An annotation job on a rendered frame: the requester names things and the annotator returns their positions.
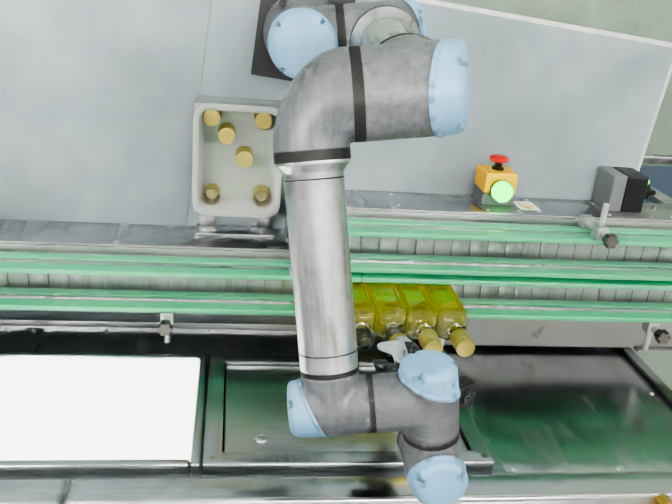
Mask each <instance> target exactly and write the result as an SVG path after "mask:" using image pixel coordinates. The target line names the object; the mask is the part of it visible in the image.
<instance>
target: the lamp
mask: <svg viewBox="0 0 672 504"><path fill-rule="evenodd" d="M490 195H491V196H492V198H493V199H495V200H496V201H498V202H501V203H504V202H507V201H508V200H510V199H511V197H512V196H513V188H512V186H511V185H510V183H509V182H507V181H506V180H497V181H495V182H494V183H493V184H492V185H491V187H490Z"/></svg>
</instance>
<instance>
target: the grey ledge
mask: <svg viewBox="0 0 672 504"><path fill-rule="evenodd" d="M659 329H661V330H663V329H665V330H666V331H668V332H669V336H670V340H668V341H667V343H666V344H664V343H661V344H659V343H658V342H657V341H656V340H655V336H654V334H652V336H651V340H650V343H649V347H648V350H644V349H642V346H643V342H644V338H645V335H646V332H645V331H644V330H642V323H641V322H607V321H557V320H507V319H468V326H467V332H468V333H469V336H470V338H471V339H472V341H473V343H474V344H475V345H486V346H553V347H620V348H634V349H635V350H636V351H637V352H672V323H660V328H659Z"/></svg>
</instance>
